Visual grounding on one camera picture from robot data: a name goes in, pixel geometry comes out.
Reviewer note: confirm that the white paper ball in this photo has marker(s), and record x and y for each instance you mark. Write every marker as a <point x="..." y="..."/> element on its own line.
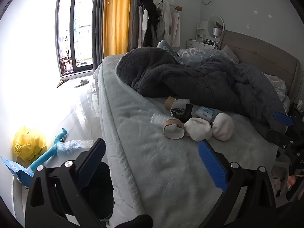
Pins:
<point x="198" y="129"/>
<point x="224" y="127"/>

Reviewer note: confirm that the black jacket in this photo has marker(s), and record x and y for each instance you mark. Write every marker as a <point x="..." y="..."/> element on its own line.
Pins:
<point x="149" y="21"/>

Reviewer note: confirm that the white trousers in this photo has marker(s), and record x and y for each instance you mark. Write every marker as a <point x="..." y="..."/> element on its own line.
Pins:
<point x="175" y="28"/>

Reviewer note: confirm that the blue wet wipes pack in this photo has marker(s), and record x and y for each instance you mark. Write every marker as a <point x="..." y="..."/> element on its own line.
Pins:
<point x="205" y="112"/>

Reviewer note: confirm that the white patterned sheet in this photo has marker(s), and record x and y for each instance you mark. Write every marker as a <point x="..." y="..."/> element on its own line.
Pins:
<point x="276" y="85"/>

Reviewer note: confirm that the white shirt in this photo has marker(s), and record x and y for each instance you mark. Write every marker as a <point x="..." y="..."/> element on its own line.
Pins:
<point x="143" y="26"/>

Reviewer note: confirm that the yellow plastic bag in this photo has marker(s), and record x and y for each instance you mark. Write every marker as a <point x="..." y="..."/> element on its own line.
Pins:
<point x="28" y="143"/>

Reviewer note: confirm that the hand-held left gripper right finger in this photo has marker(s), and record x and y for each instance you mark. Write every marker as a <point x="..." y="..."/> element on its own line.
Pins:
<point x="213" y="168"/>

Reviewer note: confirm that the white dresser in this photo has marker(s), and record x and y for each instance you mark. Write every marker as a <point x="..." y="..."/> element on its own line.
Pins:
<point x="199" y="44"/>

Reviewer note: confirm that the blue patterned duvet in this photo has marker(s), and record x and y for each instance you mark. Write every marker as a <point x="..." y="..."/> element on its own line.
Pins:
<point x="197" y="54"/>

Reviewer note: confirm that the cardboard tape roll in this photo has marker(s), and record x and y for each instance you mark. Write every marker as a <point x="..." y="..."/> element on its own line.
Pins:
<point x="167" y="124"/>

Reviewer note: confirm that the glass sliding door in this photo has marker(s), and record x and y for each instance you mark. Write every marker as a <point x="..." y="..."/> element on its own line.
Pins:
<point x="72" y="28"/>

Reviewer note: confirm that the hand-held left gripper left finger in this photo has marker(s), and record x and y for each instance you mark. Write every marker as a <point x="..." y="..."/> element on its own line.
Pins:
<point x="92" y="161"/>

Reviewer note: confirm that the white desktop shelf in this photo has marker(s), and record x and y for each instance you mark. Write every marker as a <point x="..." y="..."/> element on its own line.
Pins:
<point x="201" y="30"/>

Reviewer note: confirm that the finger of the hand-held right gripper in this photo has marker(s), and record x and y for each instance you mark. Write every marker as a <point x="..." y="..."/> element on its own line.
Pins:
<point x="282" y="118"/>
<point x="276" y="136"/>

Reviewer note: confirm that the small cardboard tube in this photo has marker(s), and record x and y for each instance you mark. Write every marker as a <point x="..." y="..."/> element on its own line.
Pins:
<point x="169" y="102"/>

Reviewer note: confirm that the beige upholstered headboard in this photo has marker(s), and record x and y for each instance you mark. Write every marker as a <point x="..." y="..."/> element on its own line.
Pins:
<point x="261" y="52"/>

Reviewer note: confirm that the clothes rail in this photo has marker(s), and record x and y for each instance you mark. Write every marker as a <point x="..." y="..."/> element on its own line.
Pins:
<point x="177" y="8"/>

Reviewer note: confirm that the yellow curtain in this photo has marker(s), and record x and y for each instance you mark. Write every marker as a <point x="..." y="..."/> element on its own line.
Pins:
<point x="116" y="19"/>

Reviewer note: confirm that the white coat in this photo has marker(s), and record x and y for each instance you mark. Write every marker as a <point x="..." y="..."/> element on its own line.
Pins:
<point x="165" y="19"/>

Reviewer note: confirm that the blue pet food bag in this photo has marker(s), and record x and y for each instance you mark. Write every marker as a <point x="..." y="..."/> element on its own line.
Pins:
<point x="16" y="169"/>

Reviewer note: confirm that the dark grey fleece blanket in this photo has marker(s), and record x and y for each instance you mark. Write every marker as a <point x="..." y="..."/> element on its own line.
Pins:
<point x="190" y="76"/>

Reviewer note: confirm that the round white mirror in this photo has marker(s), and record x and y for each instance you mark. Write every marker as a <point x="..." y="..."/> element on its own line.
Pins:
<point x="213" y="21"/>

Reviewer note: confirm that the dark cloth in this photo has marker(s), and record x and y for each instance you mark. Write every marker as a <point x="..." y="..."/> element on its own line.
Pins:
<point x="135" y="222"/>

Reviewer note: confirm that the bed with pale plush cover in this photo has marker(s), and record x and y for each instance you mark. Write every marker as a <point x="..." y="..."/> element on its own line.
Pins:
<point x="147" y="161"/>

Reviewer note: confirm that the blue printed cushion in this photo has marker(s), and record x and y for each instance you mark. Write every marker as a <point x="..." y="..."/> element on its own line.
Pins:
<point x="165" y="45"/>

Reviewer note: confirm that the bubble wrap sheet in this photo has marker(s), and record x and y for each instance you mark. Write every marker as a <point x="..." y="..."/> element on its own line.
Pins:
<point x="76" y="146"/>

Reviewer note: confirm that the grey curtain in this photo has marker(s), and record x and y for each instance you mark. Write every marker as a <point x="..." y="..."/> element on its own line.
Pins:
<point x="136" y="19"/>
<point x="97" y="23"/>

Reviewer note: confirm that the teal plush stick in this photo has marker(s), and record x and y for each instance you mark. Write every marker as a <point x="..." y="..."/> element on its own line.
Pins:
<point x="45" y="158"/>

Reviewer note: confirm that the black plastic piece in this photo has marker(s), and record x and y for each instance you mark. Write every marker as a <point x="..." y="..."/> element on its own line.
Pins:
<point x="182" y="115"/>

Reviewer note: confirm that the grey pillow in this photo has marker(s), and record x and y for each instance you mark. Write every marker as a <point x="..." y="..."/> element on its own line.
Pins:
<point x="230" y="53"/>

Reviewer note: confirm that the small bubble wrap scrap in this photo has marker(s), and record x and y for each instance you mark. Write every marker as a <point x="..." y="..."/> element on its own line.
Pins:
<point x="158" y="120"/>

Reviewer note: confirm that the grey slipper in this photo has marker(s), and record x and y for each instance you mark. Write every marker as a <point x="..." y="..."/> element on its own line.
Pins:
<point x="82" y="83"/>

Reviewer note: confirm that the crumpled white paper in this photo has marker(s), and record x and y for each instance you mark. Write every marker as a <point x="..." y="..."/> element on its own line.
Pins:
<point x="182" y="103"/>

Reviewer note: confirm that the dark trash bin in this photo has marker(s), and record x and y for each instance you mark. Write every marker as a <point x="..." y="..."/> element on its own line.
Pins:
<point x="102" y="190"/>

